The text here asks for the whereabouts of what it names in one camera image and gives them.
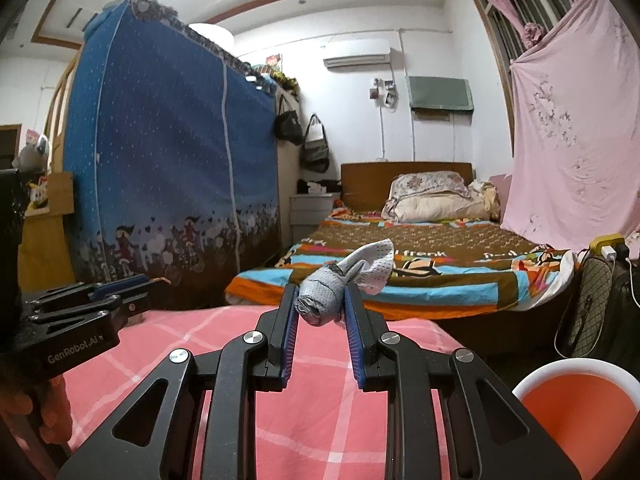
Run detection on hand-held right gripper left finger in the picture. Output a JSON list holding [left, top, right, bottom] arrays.
[[55, 282, 301, 480]]

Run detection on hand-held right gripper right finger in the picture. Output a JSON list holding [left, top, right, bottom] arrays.
[[345, 282, 583, 480]]

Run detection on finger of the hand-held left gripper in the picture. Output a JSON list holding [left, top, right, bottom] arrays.
[[29, 280, 173, 335], [30, 274, 151, 313]]

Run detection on grey cloth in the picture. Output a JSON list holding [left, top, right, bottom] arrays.
[[294, 239, 396, 330]]

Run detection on red bucket with white rim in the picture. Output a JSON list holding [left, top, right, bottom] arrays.
[[512, 358, 638, 480]]

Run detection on person's left hand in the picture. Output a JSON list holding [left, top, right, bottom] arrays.
[[30, 375, 73, 443]]

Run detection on wooden side shelf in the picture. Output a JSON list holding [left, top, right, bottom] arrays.
[[20, 172, 76, 291]]

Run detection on pink checked tablecloth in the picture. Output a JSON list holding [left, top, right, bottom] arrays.
[[20, 305, 501, 480]]

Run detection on cartoon duck toy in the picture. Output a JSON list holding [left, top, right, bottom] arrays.
[[27, 180, 51, 208]]

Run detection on white nightstand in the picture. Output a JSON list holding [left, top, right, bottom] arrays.
[[290, 192, 333, 241]]

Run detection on blue fabric wardrobe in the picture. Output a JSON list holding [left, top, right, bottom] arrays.
[[65, 0, 283, 311]]

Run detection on colourful striped bed blanket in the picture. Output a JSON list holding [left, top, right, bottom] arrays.
[[225, 207, 583, 321]]

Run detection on beige pillow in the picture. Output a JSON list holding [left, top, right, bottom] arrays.
[[382, 195, 488, 222]]

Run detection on grey plush toy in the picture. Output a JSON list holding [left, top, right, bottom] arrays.
[[12, 132, 51, 171]]

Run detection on dark items on nightstand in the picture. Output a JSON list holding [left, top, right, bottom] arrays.
[[297, 178, 341, 195]]

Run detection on wooden bed headboard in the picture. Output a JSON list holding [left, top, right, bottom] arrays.
[[340, 161, 473, 211]]

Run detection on floral pillow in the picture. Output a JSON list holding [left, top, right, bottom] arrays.
[[389, 171, 471, 208]]

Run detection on grey hanging handbag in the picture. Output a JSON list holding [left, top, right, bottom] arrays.
[[300, 114, 330, 173]]

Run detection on crumpled floral quilt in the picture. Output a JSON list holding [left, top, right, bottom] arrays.
[[470, 180, 502, 222]]

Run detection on black hanging handbag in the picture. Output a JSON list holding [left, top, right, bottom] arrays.
[[275, 95, 304, 146]]

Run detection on quilted beige bag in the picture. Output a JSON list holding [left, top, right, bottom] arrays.
[[554, 252, 613, 358]]

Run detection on clutter atop wardrobe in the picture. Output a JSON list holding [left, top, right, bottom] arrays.
[[245, 62, 301, 96]]

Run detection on yellow power strip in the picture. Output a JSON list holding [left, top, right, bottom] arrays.
[[589, 232, 632, 263]]

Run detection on white round lampshade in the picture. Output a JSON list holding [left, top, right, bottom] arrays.
[[189, 22, 234, 56]]

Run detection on pink hanging sheet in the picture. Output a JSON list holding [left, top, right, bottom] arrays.
[[500, 0, 640, 266]]

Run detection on white air conditioner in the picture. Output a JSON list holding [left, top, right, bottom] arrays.
[[322, 47, 392, 68]]

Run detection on green covered wall unit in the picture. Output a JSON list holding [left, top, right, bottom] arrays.
[[407, 75, 475, 111]]

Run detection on white cable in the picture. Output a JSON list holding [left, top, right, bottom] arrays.
[[620, 257, 640, 311]]

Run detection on barred window with wooden frame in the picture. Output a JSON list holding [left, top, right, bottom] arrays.
[[467, 0, 601, 111]]

